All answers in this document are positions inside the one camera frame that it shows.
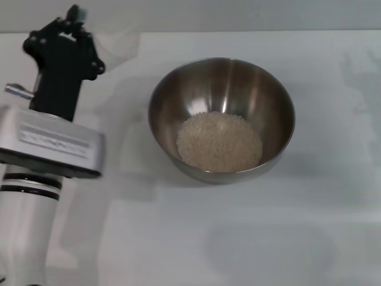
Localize white rice grains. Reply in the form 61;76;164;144
176;111;264;173

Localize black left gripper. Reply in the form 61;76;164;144
22;5;105;122

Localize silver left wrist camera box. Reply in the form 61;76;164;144
0;106;105;179

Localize silver cylindrical connector plug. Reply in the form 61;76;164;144
4;83;35;101

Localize transparent plastic measuring cup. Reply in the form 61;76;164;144
88;30;142;74

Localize stainless steel mixing bowl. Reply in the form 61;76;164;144
148;57;296;185

